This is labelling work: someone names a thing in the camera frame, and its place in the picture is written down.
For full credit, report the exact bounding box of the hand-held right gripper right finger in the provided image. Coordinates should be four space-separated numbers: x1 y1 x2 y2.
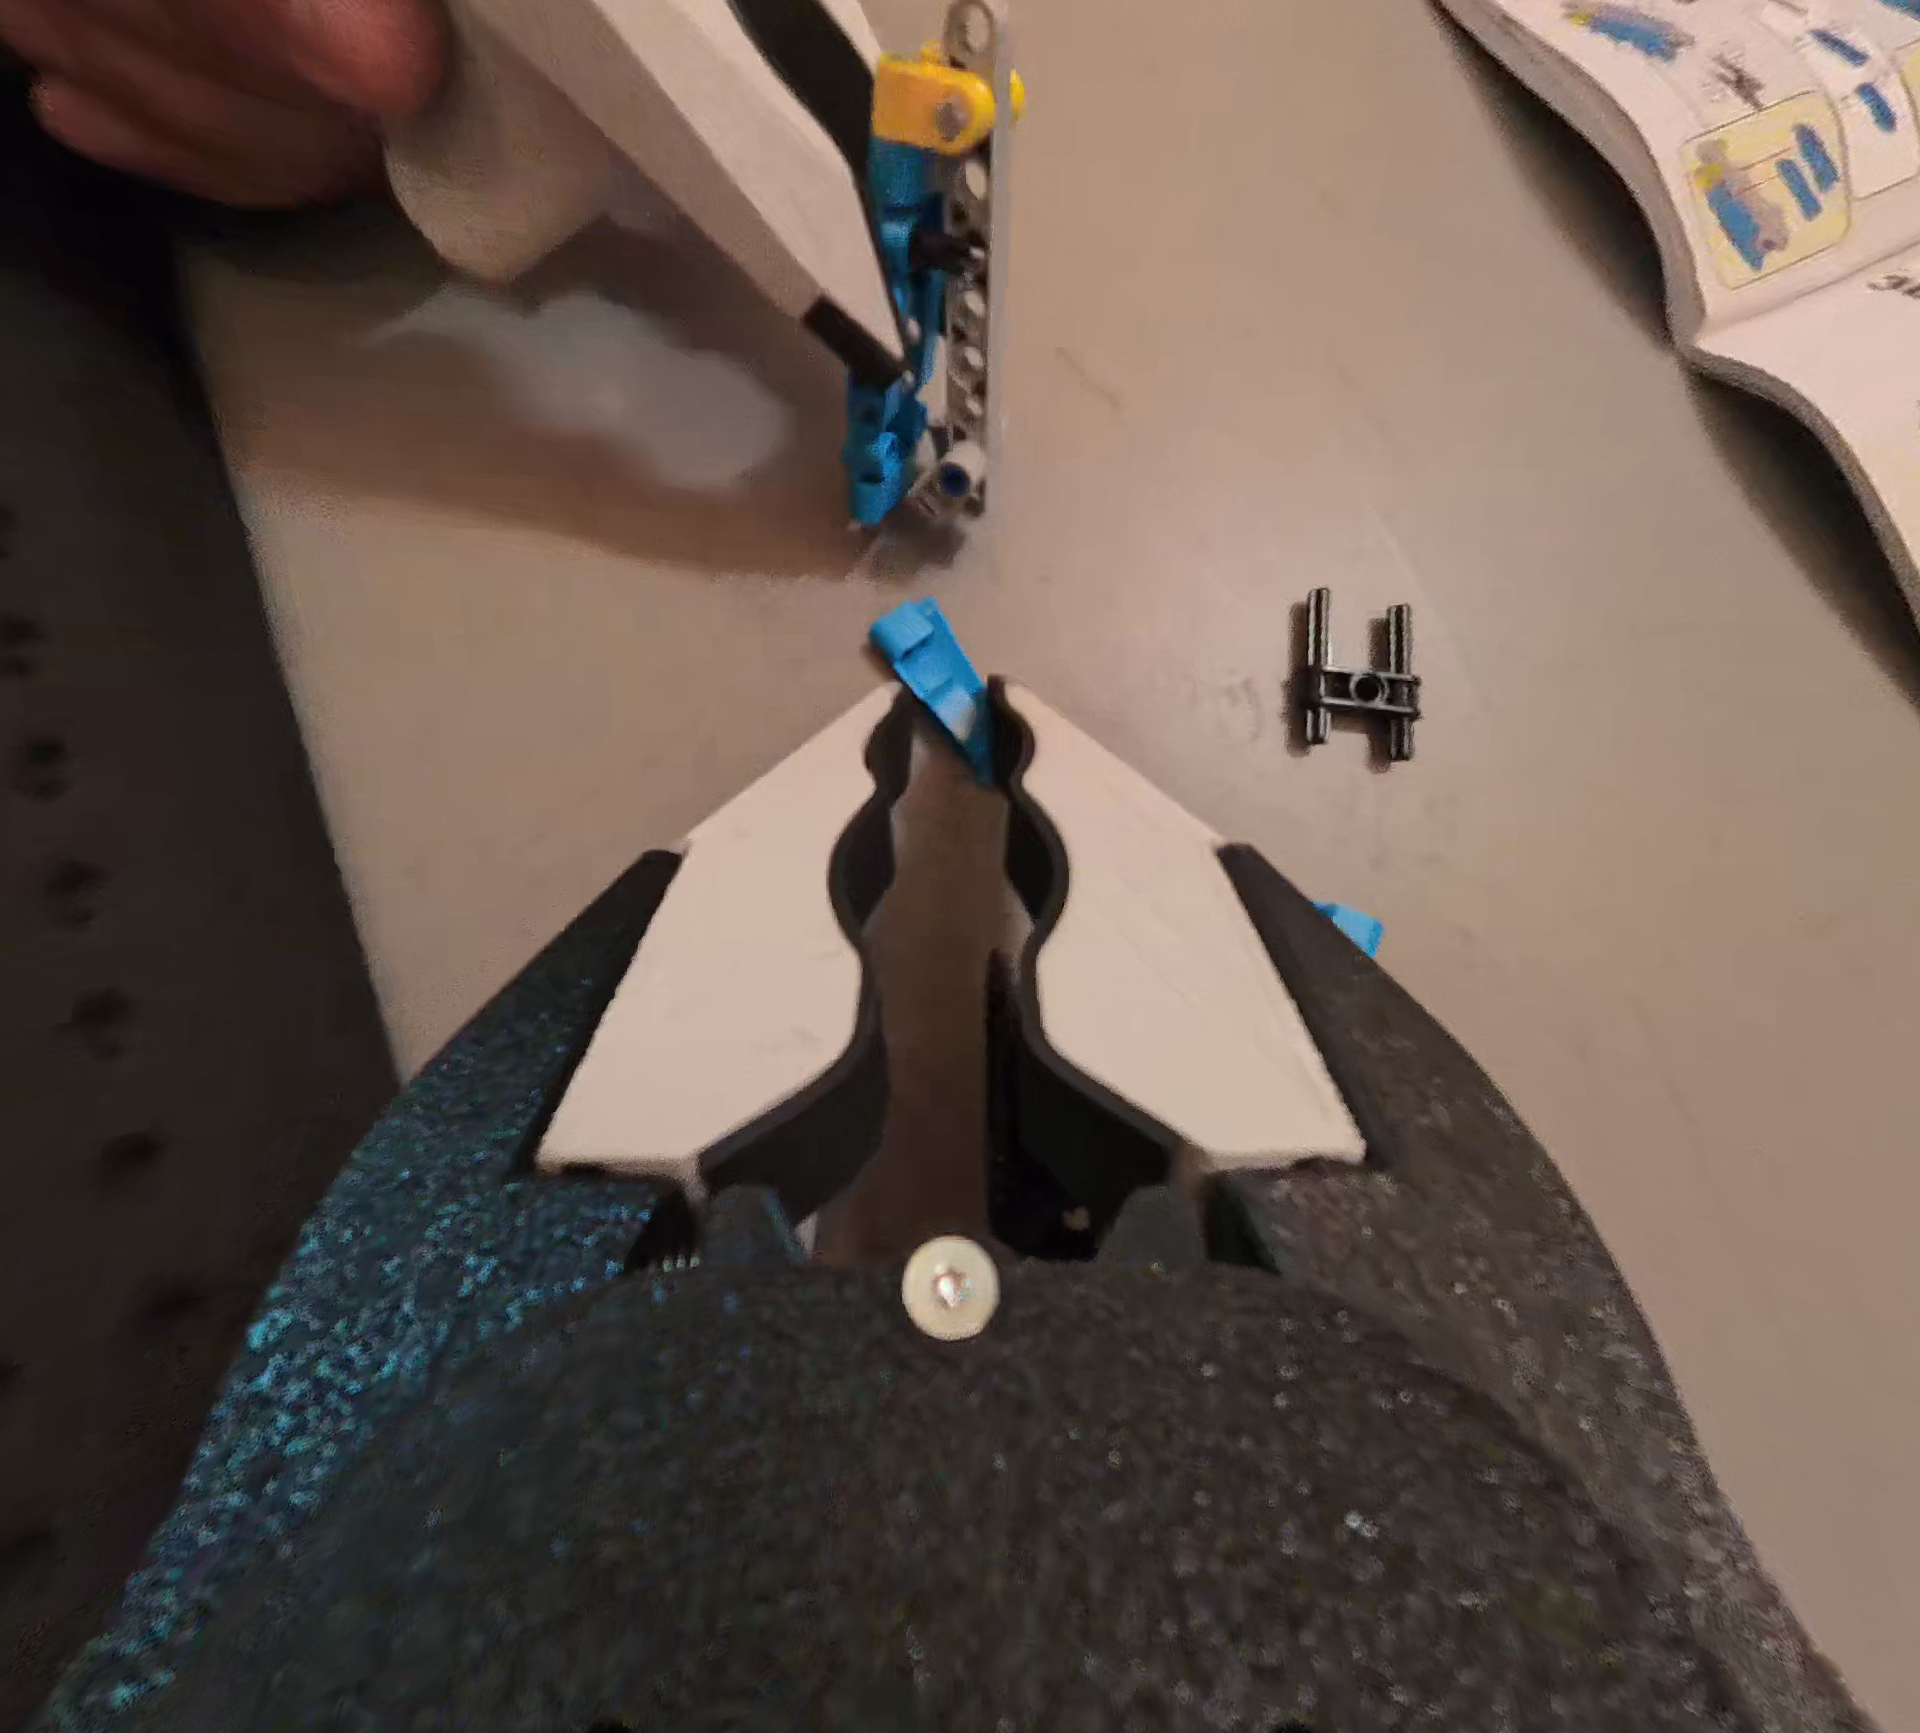
984 676 1367 1176

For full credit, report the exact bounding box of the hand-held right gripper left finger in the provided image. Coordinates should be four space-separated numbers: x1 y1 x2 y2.
539 685 920 1185

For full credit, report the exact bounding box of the black pin connector piece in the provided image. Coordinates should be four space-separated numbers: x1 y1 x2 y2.
1289 585 1420 772

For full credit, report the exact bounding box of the blue beam piece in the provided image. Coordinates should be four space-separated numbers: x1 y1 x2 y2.
866 593 998 785

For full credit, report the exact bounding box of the blue grey yellow brick assembly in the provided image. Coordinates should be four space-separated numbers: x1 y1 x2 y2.
843 0 1031 536

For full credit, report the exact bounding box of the person's left hand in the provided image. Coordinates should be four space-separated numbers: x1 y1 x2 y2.
0 0 447 209

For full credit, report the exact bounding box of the black perforated panel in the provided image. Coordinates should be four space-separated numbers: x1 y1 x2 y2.
0 70 400 1733

